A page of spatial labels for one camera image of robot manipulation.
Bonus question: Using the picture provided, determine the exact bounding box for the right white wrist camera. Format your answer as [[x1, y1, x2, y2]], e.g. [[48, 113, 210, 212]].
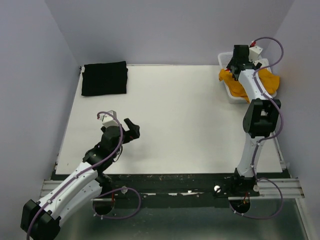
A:
[[248, 41, 264, 63]]

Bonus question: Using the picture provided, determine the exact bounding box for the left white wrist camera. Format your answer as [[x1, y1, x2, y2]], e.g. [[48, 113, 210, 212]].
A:
[[99, 110, 119, 128]]

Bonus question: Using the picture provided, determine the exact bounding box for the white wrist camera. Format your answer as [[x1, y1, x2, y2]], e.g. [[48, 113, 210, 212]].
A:
[[248, 41, 264, 63], [99, 110, 119, 128]]

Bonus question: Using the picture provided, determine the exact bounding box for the orange t shirt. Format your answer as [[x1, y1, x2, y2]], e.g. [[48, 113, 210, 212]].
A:
[[218, 69, 280, 104]]

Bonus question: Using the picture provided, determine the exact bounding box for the aluminium rail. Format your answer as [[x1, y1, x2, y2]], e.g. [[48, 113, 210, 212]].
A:
[[40, 171, 305, 199]]

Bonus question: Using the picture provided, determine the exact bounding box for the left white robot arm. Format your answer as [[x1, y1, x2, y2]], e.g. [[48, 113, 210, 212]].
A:
[[20, 115, 140, 240]]

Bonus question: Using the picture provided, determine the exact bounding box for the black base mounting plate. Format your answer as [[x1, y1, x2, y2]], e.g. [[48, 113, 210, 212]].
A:
[[97, 173, 260, 209]]

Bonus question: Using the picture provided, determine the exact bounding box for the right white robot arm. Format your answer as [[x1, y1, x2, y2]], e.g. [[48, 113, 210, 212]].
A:
[[227, 44, 281, 196]]

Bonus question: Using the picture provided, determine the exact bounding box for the folded black t shirt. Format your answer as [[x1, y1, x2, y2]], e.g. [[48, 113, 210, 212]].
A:
[[81, 61, 128, 97]]

